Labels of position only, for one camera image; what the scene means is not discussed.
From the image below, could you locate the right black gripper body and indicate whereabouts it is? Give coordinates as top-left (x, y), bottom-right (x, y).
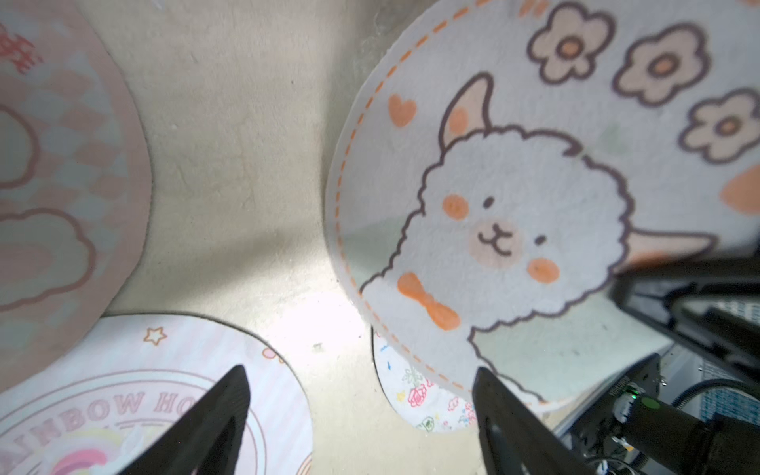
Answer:
top-left (611, 255), bottom-right (759, 386)

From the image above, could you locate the pink checkered sheep coaster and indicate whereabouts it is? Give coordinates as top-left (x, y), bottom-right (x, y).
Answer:
top-left (1, 1), bottom-right (152, 389)

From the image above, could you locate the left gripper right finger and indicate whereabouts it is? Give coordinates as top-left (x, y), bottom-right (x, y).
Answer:
top-left (472, 367), bottom-right (593, 475)

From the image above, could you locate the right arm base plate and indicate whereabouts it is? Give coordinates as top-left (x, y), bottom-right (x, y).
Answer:
top-left (558, 353), bottom-right (661, 456)

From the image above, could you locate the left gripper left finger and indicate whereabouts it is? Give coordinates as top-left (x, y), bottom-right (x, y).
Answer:
top-left (121, 365), bottom-right (251, 475)

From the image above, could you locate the white alpaca coaster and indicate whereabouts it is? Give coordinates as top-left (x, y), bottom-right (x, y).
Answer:
top-left (326, 1), bottom-right (759, 412)

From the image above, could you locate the white bear flower coaster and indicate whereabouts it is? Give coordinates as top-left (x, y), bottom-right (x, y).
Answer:
top-left (372, 332), bottom-right (477, 433)

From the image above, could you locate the pink rainbow horse coaster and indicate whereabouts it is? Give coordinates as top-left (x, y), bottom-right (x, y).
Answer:
top-left (1, 314), bottom-right (313, 474)

